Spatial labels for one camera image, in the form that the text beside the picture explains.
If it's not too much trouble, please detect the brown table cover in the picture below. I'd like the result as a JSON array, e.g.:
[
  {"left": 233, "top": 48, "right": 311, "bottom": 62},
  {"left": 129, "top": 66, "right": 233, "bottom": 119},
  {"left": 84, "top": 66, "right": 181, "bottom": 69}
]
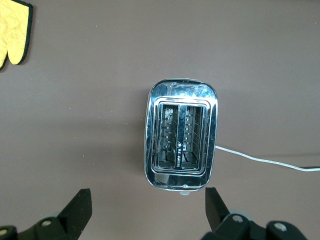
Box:
[{"left": 0, "top": 0, "right": 320, "bottom": 240}]

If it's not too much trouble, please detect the yellow quilted oven mitt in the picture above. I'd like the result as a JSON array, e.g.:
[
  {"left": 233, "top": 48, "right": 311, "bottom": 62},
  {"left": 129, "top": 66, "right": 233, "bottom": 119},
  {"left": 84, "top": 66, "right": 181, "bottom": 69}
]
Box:
[{"left": 0, "top": 0, "right": 34, "bottom": 71}]

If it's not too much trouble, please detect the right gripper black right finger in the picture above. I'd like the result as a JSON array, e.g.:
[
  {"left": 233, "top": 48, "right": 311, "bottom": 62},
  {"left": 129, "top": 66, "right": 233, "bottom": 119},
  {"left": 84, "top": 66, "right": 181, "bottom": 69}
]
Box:
[{"left": 202, "top": 186, "right": 311, "bottom": 240}]

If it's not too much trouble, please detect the chrome and beige toaster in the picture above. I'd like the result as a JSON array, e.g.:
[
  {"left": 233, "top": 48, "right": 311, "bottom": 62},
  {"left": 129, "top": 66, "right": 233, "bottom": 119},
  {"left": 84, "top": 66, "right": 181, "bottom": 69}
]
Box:
[{"left": 144, "top": 78, "right": 218, "bottom": 196}]

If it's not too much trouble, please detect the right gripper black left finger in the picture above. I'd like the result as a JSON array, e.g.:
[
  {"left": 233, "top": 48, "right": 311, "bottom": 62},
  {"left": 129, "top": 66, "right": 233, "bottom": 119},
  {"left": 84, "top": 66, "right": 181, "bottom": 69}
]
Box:
[{"left": 0, "top": 188, "right": 93, "bottom": 240}]

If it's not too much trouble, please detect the white toaster power cable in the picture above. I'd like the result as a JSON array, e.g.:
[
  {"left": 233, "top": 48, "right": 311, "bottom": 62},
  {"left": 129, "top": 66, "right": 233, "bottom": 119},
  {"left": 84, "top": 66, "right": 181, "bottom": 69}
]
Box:
[{"left": 214, "top": 145, "right": 320, "bottom": 173}]

